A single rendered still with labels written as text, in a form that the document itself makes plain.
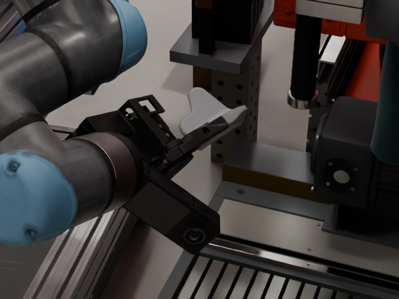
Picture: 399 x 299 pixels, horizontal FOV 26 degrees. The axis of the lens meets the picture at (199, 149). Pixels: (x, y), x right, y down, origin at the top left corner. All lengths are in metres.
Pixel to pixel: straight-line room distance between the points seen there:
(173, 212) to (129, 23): 0.19
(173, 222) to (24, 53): 0.23
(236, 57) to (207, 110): 1.03
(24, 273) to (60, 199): 1.09
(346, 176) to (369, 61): 0.56
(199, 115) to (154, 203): 0.12
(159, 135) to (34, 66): 0.17
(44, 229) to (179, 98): 1.94
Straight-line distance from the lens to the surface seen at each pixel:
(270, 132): 2.48
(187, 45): 1.98
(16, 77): 0.75
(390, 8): 1.29
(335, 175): 1.83
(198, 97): 0.93
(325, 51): 2.10
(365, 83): 2.22
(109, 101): 2.61
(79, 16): 0.80
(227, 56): 1.95
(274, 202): 2.11
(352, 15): 1.15
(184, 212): 0.85
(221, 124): 0.91
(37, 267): 1.79
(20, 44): 0.77
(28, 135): 0.72
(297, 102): 1.24
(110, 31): 0.81
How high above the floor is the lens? 1.45
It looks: 37 degrees down
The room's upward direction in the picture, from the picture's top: straight up
